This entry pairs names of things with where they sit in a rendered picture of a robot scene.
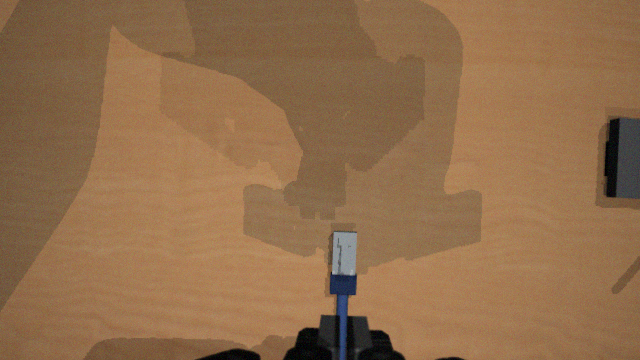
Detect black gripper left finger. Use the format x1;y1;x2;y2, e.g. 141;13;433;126
196;315;340;360

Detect network cable plug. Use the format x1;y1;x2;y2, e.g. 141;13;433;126
330;231;357;295

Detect blue patch cable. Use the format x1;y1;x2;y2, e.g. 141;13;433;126
336;295;348;360

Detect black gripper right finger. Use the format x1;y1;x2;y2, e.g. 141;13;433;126
346;316;406;360

